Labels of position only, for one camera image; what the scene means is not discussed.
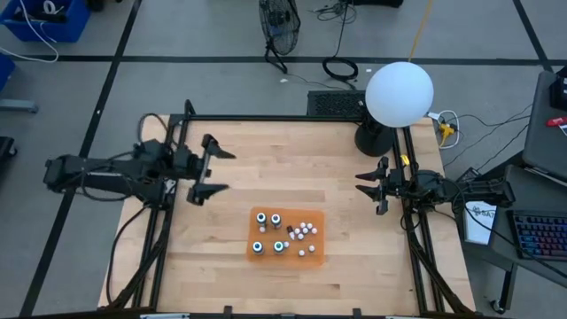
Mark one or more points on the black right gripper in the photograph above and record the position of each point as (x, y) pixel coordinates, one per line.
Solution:
(395, 184)

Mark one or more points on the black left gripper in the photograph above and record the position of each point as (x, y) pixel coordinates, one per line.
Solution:
(186, 164)

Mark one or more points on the large black-capped food coloring bottle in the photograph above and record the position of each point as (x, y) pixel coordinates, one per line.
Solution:
(261, 219)

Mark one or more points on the large purple-capped food coloring bottle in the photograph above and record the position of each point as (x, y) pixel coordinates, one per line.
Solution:
(276, 220)

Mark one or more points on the large blue-capped food coloring bottle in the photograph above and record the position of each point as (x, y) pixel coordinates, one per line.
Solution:
(258, 247)

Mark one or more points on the small dark red coloring bottle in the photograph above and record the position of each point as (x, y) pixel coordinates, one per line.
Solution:
(290, 231)

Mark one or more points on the large green-capped food coloring bottle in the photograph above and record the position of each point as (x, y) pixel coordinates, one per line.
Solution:
(278, 246)

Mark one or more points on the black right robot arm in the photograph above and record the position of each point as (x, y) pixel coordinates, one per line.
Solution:
(483, 191)

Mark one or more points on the yellow plug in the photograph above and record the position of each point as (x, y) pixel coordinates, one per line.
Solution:
(446, 130)

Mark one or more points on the white globe lamp black base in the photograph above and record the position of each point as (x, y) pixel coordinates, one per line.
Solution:
(398, 93)

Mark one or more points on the orange translucent plastic bin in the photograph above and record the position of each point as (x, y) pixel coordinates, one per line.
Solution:
(268, 261)

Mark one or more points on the white paper sheet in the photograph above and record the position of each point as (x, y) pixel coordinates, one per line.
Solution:
(478, 228)

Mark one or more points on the black floor fan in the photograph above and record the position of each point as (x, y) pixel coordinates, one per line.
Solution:
(279, 26)

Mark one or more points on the dark grey desk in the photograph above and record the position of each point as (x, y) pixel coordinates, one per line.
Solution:
(540, 195)

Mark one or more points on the backlit keyboard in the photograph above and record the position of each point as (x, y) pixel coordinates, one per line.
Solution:
(540, 235)

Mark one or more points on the desk caster wheel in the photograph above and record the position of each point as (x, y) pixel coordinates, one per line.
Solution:
(498, 306)

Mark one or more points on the black case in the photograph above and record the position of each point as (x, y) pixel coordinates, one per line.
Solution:
(376, 2)

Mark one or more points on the red tool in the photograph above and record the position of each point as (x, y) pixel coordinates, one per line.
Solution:
(556, 122)

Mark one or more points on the blue plastic bin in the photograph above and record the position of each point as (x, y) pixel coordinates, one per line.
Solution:
(66, 31)

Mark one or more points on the grey metal bar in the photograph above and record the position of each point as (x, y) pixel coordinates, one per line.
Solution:
(17, 106)

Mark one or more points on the black device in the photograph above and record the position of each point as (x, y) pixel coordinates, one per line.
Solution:
(560, 88)

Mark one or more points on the blue container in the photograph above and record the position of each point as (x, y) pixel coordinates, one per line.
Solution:
(5, 71)

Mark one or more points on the black aluminium table frame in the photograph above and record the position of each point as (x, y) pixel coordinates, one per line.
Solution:
(288, 118)

